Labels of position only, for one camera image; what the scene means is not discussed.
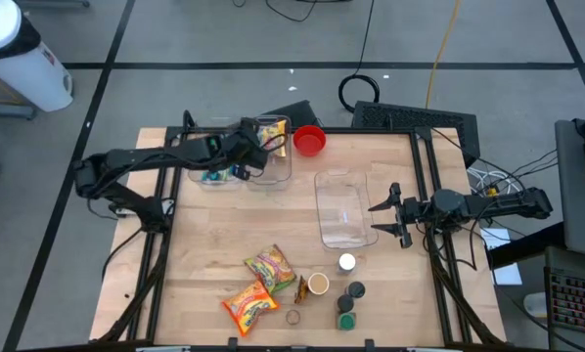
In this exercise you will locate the red plastic bowl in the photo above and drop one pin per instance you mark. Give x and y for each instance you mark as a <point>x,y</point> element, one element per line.
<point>309,142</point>

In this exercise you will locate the dark grey bottle cap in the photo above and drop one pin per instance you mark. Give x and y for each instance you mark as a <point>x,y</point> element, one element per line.
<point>356,289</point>

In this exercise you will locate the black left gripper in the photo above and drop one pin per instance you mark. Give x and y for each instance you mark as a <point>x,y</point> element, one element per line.
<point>241,149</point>

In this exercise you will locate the narrow clear plastic bin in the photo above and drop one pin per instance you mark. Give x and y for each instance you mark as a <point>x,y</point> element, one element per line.
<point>197,178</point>

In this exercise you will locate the beige cup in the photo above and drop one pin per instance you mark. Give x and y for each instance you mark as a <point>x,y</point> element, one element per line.
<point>318,283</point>

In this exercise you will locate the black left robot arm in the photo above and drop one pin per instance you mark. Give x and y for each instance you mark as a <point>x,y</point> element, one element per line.
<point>141,157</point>

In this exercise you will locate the orange ramen noodle pack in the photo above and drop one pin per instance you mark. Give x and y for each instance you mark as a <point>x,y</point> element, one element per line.
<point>248,305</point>

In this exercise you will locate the green-edged ramen noodle pack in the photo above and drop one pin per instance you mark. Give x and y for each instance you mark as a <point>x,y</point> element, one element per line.
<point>270,268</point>

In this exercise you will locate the green-lid spice jar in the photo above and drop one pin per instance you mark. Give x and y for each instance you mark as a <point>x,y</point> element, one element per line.
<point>346,321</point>

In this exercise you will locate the red-edged ramen noodle pack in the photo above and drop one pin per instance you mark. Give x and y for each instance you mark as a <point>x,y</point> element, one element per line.
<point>277,129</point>

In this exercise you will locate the black-lid dark spice jar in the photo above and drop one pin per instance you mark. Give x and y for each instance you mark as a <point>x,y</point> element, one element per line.
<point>345,303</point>

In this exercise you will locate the teal plastic spoon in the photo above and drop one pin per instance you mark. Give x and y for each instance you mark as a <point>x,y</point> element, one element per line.
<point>214,175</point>

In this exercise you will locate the white computer mouse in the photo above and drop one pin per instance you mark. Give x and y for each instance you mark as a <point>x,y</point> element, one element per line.
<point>534,305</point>

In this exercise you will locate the white paper sheet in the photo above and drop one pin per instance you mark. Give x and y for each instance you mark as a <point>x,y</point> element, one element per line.
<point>511,275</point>

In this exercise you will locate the white trash can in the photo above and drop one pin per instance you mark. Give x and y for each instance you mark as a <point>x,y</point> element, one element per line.
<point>28,73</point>

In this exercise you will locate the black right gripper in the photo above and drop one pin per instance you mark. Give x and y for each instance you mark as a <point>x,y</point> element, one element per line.
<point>417,210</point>

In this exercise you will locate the backlit computer keyboard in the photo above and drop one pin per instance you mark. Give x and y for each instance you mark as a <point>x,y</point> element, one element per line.
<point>578,303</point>

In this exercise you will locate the black flat box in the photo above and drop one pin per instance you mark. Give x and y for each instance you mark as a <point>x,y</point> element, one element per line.
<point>297,115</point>

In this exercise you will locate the wide clear plastic bin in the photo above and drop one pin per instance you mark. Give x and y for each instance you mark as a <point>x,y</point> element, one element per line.
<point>278,171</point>
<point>341,195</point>

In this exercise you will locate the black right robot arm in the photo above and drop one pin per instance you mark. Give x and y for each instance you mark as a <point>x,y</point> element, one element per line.
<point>508,205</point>

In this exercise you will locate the white-lid seasoning jar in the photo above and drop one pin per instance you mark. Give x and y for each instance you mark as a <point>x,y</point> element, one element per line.
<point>346,262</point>

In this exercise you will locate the orange brown foil pouch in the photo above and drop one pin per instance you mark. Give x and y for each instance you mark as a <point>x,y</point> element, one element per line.
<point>301,289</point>

